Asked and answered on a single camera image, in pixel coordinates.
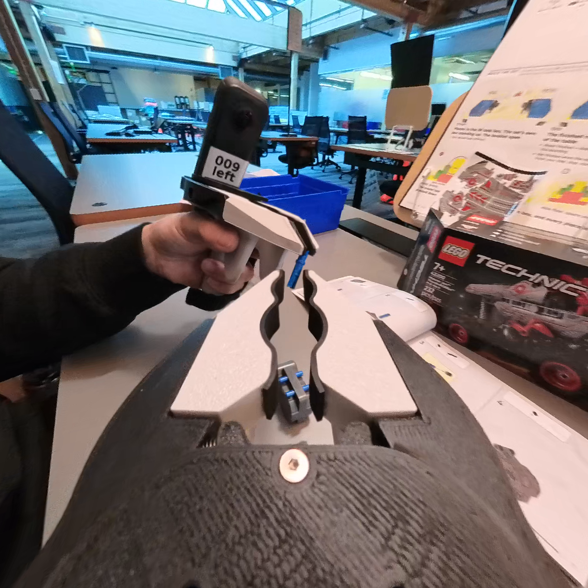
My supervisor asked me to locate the black office chair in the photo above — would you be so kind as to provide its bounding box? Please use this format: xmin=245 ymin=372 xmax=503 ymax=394
xmin=301 ymin=116 xmax=334 ymax=173
xmin=340 ymin=115 xmax=368 ymax=183

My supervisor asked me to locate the person's left hand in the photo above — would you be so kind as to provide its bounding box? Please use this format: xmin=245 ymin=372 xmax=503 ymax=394
xmin=141 ymin=212 xmax=255 ymax=295

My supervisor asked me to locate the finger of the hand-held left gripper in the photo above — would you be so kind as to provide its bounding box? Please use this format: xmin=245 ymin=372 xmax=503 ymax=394
xmin=223 ymin=201 xmax=308 ymax=280
xmin=263 ymin=198 xmax=319 ymax=254

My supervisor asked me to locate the open instruction booklet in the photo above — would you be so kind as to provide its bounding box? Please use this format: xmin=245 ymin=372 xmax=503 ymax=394
xmin=294 ymin=276 xmax=588 ymax=588

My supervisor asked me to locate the white neighbouring desk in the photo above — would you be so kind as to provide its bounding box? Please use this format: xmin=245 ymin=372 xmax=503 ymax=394
xmin=69 ymin=154 xmax=282 ymax=227

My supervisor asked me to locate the black monitor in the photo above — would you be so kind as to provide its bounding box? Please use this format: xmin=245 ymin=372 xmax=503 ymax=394
xmin=390 ymin=34 xmax=435 ymax=91

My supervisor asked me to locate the dark toy truck box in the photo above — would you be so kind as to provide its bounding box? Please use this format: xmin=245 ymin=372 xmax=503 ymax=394
xmin=397 ymin=209 xmax=588 ymax=406

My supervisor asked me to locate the dark grey toy motor block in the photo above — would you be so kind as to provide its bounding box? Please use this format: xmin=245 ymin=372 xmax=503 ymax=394
xmin=276 ymin=360 xmax=312 ymax=424

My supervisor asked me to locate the person's left forearm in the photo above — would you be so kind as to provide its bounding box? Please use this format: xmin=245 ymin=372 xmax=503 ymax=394
xmin=0 ymin=223 xmax=185 ymax=383

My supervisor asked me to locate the wooden office table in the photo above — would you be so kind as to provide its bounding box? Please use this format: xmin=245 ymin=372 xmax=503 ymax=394
xmin=86 ymin=122 xmax=178 ymax=153
xmin=259 ymin=131 xmax=319 ymax=178
xmin=330 ymin=143 xmax=420 ymax=210

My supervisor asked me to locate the beige panel on stand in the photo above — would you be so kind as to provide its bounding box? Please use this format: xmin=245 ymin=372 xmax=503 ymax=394
xmin=385 ymin=85 xmax=433 ymax=152

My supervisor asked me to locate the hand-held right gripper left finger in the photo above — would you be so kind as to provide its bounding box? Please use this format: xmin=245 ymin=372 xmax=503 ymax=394
xmin=170 ymin=269 xmax=285 ymax=421

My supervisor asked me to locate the printed instruction sheet board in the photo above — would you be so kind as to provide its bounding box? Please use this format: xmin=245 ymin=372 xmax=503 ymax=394
xmin=393 ymin=0 xmax=588 ymax=268

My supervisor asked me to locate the blue plastic storage bin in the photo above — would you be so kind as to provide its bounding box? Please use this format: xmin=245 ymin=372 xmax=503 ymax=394
xmin=239 ymin=174 xmax=350 ymax=235

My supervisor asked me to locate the grey toy beam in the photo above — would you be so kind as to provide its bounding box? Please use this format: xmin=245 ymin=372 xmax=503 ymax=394
xmin=277 ymin=360 xmax=309 ymax=403

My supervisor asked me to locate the wooden post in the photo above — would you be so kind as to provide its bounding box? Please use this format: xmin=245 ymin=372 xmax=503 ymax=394
xmin=0 ymin=0 xmax=80 ymax=181

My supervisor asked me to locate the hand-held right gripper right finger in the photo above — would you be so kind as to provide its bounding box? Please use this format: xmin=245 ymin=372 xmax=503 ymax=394
xmin=303 ymin=269 xmax=419 ymax=421

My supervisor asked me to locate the person's black sweater torso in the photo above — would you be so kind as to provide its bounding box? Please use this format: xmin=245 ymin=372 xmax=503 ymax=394
xmin=0 ymin=367 xmax=61 ymax=588

